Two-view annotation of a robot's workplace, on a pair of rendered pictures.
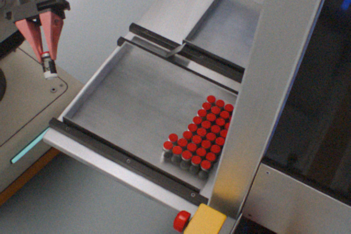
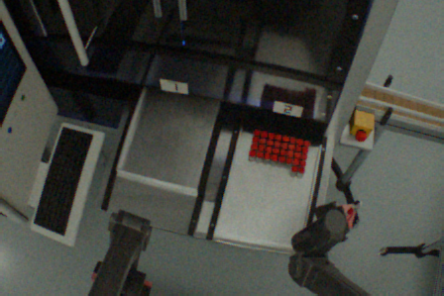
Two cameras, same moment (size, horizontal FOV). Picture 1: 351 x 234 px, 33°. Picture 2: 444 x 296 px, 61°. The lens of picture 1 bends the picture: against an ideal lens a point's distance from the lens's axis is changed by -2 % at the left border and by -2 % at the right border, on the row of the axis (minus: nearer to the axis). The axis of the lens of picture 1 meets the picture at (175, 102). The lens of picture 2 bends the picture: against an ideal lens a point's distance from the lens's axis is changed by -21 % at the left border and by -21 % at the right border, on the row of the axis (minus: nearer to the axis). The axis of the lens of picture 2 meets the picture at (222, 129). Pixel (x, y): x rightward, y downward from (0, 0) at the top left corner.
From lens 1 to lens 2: 111 cm
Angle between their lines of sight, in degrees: 47
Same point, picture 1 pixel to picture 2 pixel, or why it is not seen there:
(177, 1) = (145, 207)
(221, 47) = (185, 163)
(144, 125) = (280, 197)
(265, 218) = not seen: hidden behind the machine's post
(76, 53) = not seen: outside the picture
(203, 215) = (360, 121)
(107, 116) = (282, 224)
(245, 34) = (165, 148)
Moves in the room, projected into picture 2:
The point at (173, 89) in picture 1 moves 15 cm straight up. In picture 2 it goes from (241, 188) to (243, 170)
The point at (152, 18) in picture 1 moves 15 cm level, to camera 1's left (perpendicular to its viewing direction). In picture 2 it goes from (172, 223) to (180, 267)
